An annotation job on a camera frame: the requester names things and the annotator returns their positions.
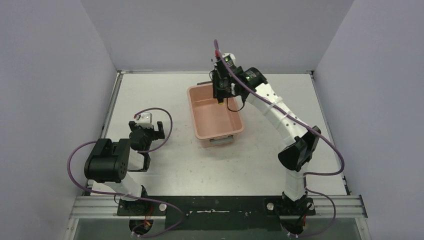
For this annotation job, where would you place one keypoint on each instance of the aluminium front rail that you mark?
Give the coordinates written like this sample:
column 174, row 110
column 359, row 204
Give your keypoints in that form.
column 106, row 207

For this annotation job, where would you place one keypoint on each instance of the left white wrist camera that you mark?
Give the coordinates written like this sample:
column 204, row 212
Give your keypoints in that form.
column 144, row 120

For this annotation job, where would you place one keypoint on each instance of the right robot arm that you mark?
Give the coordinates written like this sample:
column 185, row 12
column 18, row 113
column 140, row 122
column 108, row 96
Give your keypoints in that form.
column 299, row 143

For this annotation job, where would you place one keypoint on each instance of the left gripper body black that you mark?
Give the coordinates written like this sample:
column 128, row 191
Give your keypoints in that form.
column 145, row 131

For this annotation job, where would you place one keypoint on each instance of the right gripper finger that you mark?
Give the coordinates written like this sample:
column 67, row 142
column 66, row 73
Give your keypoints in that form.
column 216, row 89
column 229, row 90

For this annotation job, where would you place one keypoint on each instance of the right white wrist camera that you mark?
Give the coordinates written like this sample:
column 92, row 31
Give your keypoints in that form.
column 229, row 58

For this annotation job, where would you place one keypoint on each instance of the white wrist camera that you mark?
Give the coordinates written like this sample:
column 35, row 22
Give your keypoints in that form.
column 144, row 120
column 229, row 58

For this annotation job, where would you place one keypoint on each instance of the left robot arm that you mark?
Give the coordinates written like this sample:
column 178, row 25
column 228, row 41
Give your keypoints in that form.
column 110, row 163

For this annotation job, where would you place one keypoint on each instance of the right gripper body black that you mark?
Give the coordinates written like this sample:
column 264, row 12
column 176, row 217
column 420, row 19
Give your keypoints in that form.
column 225, row 80

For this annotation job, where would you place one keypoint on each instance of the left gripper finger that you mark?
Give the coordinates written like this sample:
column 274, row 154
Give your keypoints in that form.
column 132, row 125
column 160, row 134

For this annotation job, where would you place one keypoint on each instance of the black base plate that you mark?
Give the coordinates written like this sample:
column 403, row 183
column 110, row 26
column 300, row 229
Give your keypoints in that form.
column 221, row 213

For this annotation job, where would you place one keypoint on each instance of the pink plastic bin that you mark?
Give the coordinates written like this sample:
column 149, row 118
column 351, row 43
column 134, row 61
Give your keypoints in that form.
column 214, row 124

